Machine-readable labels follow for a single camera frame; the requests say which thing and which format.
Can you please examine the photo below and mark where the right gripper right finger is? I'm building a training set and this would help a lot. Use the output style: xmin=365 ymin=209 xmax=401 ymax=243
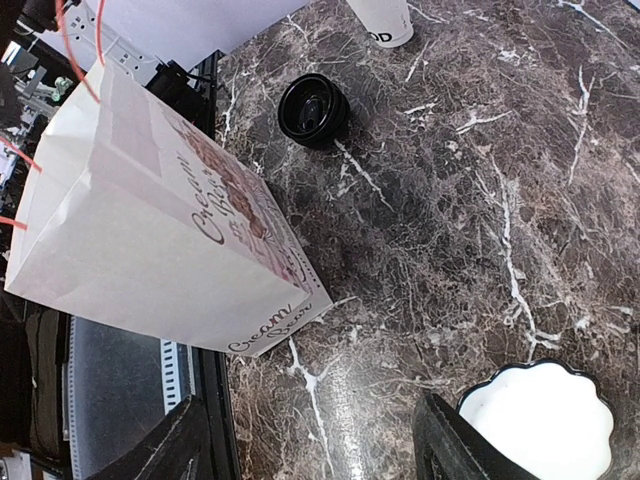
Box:
xmin=412 ymin=393 xmax=534 ymax=479

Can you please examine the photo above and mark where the white scalloped dish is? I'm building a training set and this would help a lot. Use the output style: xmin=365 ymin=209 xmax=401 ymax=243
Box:
xmin=457 ymin=360 xmax=614 ymax=479

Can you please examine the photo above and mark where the white paper cup with straws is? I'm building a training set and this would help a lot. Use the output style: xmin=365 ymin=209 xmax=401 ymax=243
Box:
xmin=347 ymin=0 xmax=414 ymax=49

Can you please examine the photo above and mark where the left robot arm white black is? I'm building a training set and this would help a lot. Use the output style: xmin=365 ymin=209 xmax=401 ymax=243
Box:
xmin=60 ymin=1 xmax=160 ymax=86

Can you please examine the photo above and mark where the white paper gift bag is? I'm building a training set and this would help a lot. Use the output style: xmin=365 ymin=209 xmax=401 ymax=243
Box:
xmin=4 ymin=59 xmax=332 ymax=357

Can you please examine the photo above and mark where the stack of black cup lids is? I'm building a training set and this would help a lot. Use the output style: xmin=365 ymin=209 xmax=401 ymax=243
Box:
xmin=277 ymin=73 xmax=350 ymax=150

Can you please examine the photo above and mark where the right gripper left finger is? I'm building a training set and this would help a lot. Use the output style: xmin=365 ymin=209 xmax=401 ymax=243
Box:
xmin=90 ymin=396 xmax=213 ymax=480

